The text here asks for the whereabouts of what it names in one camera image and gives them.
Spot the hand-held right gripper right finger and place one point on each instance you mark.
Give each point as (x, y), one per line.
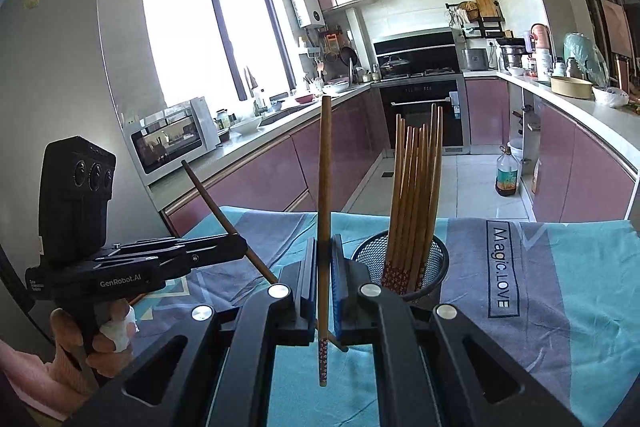
(339, 279)

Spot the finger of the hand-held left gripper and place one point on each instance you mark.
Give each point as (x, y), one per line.
(175, 244)
(215, 257)

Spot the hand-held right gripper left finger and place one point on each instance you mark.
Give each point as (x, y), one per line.
(311, 272)

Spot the floral-tipped wooden chopstick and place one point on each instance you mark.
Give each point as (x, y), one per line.
(325, 182)
(225, 217)

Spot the black mesh holder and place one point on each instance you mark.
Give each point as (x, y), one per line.
(435, 257)

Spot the bunch of wooden chopsticks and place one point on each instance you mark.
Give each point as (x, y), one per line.
(415, 187)

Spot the person's left forearm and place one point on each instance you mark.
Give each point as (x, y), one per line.
(30, 377)

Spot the person's left hand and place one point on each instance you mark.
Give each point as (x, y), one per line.
(112, 332)

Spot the pink base cabinet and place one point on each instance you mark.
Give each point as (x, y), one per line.
(487, 112)
(260, 172)
(585, 167)

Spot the white countertop oven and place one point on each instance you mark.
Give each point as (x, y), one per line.
(170, 142)

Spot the glass jar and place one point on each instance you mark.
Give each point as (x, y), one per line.
(223, 119)

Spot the large white bowl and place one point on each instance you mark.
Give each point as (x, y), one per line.
(246, 125)

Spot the grey refrigerator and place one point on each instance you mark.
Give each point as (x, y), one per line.
(75, 57)

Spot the red bowl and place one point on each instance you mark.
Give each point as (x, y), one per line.
(303, 98)

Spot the built-in black oven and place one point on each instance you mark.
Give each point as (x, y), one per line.
(415, 117)

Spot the small white bowl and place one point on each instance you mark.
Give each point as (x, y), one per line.
(337, 86)

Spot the cooking oil bottle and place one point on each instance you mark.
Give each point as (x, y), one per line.
(506, 177)

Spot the kitchen window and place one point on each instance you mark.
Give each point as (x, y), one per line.
(200, 37)

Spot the teal and grey tablecloth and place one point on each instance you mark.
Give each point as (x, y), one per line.
(550, 307)

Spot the white bin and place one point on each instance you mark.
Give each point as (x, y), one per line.
(517, 154)

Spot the hanging frying pan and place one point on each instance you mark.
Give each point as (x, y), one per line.
(349, 57)

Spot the wok with glass lid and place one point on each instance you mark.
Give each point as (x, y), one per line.
(395, 66)

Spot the plastic bag of food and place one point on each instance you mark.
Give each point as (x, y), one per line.
(537, 177)

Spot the black range hood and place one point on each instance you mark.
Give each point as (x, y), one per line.
(415, 44)

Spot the white water heater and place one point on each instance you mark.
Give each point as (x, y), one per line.
(306, 4)

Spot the steel pot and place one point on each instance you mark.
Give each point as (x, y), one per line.
(512, 57)

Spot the wooden cutting board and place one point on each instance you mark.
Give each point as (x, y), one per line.
(485, 6)

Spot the pink thermos kettle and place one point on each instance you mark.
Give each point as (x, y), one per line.
(541, 38)

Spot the bowl in white bag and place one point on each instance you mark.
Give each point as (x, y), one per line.
(610, 98)

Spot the teal plastic bag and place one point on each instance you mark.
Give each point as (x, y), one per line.
(585, 57)

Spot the black wall rack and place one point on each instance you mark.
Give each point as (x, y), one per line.
(480, 29)

